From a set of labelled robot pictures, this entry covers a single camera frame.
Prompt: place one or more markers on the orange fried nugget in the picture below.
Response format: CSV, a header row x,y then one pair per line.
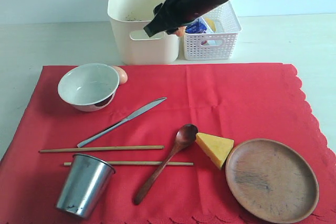
x,y
180,31

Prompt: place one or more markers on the blue milk carton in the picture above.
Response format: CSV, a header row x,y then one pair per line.
x,y
198,27

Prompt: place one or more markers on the lower wooden chopstick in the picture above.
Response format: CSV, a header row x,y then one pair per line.
x,y
148,163

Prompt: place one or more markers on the stainless steel cup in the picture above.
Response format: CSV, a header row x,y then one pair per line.
x,y
87,180

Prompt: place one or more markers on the dark wooden spoon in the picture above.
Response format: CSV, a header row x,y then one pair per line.
x,y
185,137

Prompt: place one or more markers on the white ceramic bowl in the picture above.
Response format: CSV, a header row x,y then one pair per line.
x,y
89,87

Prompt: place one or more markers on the silver table knife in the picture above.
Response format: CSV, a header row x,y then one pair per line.
x,y
133,115

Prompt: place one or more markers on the brown egg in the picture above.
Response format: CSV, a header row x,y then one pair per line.
x,y
123,77

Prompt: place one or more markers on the cream plastic bin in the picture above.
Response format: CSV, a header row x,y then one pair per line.
x,y
128,18

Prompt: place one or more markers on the white perforated plastic basket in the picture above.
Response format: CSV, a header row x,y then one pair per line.
x,y
219,45

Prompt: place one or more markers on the upper wooden chopstick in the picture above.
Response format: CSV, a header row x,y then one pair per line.
x,y
105,148

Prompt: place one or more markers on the brown wooden plate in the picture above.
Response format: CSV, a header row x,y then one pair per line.
x,y
272,181

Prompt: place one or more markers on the yellow cheese wedge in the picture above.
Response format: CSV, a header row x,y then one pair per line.
x,y
215,147

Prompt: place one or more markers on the wooden chopstick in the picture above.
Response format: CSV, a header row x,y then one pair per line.
x,y
105,148
148,163

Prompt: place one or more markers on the yellow lemon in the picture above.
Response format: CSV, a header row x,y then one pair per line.
x,y
211,24

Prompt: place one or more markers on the red tablecloth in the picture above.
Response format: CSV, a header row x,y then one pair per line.
x,y
237,101

